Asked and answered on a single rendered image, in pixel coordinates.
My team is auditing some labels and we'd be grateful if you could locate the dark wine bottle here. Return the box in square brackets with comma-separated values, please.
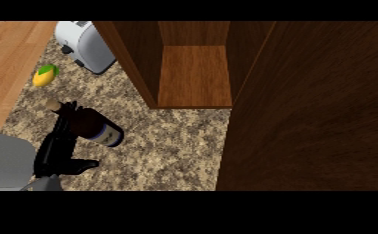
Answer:
[44, 98, 125, 148]

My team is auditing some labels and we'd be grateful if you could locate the brown wooden cabinet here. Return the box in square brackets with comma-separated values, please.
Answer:
[91, 20, 277, 110]

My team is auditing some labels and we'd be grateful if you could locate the yellow corn cob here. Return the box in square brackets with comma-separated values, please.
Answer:
[30, 63, 61, 88]

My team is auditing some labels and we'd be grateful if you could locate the dark wooden cabinet door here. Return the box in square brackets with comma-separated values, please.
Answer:
[213, 20, 378, 192]

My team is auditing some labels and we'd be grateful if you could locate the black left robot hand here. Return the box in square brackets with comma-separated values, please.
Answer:
[32, 100, 100, 179]

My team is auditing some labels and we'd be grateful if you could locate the white toaster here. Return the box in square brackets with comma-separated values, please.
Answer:
[52, 20, 117, 76]

